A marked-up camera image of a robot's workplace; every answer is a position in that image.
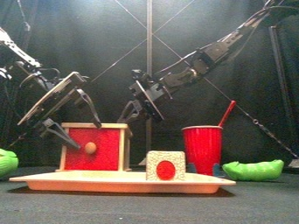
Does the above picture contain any grey vertical frame pole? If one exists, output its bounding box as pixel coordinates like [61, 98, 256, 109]
[139, 0, 155, 166]

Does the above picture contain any blue cup holder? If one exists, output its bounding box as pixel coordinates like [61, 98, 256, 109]
[185, 162, 221, 178]

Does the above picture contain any pink plastic tray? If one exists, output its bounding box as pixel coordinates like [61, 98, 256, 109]
[8, 170, 237, 195]

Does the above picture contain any red plastic cup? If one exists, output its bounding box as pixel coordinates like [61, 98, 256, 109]
[181, 125, 224, 177]

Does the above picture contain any red drawer with wooden knob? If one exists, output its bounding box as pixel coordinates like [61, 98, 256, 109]
[63, 127, 121, 172]

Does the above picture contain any toy corn with green husk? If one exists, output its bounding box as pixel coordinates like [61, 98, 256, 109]
[0, 148, 20, 178]

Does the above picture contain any thin diagonal brace wire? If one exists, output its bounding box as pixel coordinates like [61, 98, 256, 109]
[89, 0, 196, 83]
[113, 0, 299, 160]

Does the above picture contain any wooden drawer box casing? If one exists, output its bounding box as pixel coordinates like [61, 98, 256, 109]
[57, 122, 135, 172]

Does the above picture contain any green toy vegetable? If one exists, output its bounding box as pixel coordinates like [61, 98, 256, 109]
[221, 158, 286, 182]

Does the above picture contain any speckled cube with red circle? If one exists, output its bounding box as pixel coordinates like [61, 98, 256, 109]
[144, 150, 187, 182]

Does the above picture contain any red straw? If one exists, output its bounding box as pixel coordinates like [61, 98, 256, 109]
[217, 100, 237, 128]

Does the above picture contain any black frame post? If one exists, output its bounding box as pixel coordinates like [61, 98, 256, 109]
[267, 25, 299, 169]

